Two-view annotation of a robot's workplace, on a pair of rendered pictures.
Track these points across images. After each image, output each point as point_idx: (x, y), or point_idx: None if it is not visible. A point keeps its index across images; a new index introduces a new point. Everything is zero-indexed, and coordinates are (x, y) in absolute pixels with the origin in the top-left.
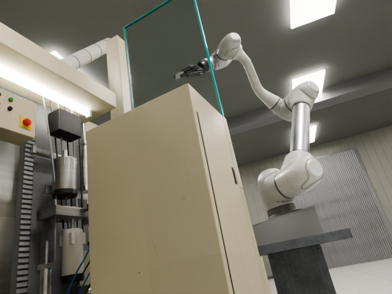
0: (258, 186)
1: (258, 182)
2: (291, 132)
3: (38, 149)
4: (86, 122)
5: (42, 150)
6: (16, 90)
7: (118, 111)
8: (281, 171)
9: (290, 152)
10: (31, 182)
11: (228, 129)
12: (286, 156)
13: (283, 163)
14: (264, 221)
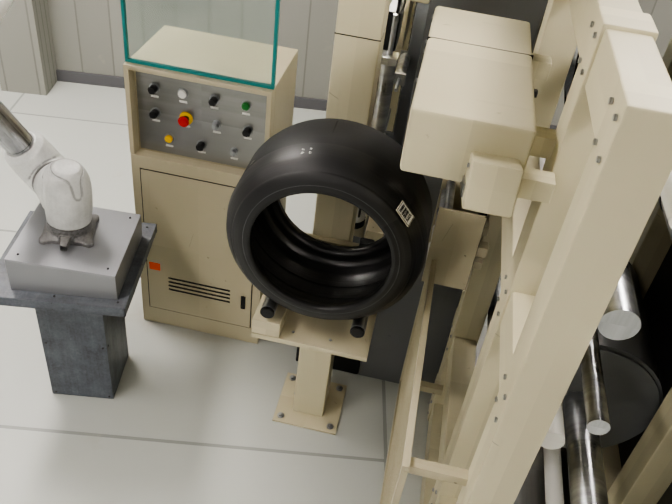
0: (91, 183)
1: (89, 176)
2: (5, 107)
3: (400, 56)
4: (420, 2)
5: (399, 59)
6: None
7: None
8: (61, 155)
9: (36, 132)
10: (399, 100)
11: (124, 79)
12: (43, 137)
13: (51, 145)
14: (109, 209)
